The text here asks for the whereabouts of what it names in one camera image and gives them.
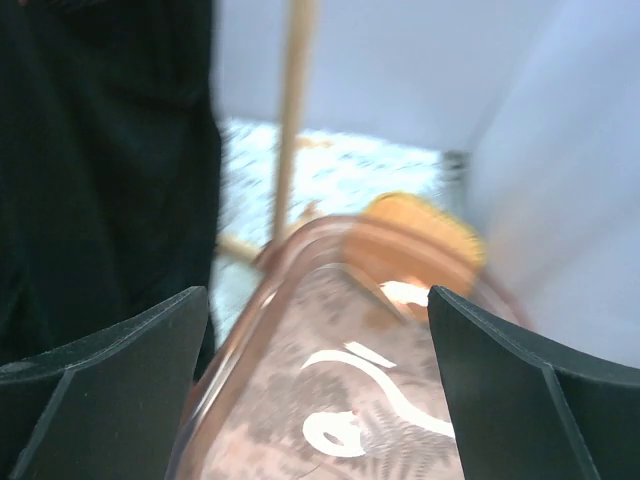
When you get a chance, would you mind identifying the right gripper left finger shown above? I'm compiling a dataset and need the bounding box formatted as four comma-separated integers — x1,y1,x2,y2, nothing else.
1,287,209,480

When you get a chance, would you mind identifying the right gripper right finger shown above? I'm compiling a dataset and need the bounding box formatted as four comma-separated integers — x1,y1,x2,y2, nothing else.
428,286,639,480

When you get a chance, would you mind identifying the pink transparent basin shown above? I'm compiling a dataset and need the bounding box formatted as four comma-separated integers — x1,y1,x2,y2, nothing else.
164,214,536,480

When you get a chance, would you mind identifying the black hanging garment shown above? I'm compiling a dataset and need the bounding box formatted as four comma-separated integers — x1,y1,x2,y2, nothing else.
1,1,222,363

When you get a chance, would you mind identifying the floral tablecloth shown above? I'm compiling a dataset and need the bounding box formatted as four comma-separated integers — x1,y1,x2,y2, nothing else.
209,117,461,321

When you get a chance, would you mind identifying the wooden clothes rack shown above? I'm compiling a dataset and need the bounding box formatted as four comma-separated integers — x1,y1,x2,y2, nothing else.
218,0,317,270

